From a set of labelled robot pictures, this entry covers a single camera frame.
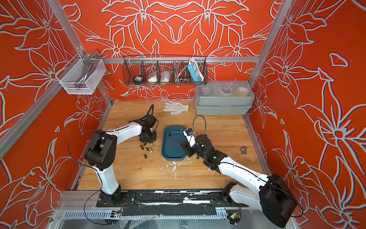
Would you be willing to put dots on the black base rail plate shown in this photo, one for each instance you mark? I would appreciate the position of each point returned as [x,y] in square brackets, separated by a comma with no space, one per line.
[170,202]

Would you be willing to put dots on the clear plastic wall bin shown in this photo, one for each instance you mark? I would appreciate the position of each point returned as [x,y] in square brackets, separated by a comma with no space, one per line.
[69,78]

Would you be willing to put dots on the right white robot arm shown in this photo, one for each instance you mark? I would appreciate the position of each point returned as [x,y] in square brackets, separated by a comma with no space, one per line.
[269,194]

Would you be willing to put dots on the black wire wall basket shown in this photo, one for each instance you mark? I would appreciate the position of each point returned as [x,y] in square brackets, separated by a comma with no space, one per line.
[144,64]

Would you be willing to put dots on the teal plastic storage box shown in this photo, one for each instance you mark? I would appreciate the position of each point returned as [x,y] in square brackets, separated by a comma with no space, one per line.
[171,145]

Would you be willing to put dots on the grey lidded storage container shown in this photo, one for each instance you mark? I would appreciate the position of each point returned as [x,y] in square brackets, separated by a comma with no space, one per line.
[223,98]

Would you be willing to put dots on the metal tongs in basket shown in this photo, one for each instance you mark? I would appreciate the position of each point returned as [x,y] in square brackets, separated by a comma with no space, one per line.
[180,71]

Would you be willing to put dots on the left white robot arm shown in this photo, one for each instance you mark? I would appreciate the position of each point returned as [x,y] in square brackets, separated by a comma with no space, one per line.
[101,152]

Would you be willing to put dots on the white bag in basket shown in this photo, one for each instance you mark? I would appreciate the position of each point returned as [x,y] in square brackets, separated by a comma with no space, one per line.
[165,77]
[153,77]

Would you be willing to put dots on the black item in basket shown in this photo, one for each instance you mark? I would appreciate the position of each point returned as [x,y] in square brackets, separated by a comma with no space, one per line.
[138,80]

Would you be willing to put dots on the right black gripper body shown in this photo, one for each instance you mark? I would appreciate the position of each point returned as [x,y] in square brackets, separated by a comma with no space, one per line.
[195,150]

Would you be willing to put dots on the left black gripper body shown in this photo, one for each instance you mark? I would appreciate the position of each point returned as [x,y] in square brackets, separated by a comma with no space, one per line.
[151,137]

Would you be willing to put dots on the metal tool in clear bin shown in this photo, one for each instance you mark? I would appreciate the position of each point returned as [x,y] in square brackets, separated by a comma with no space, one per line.
[88,57]

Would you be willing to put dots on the white knit glove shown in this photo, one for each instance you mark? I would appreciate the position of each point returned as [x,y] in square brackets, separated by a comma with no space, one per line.
[175,108]

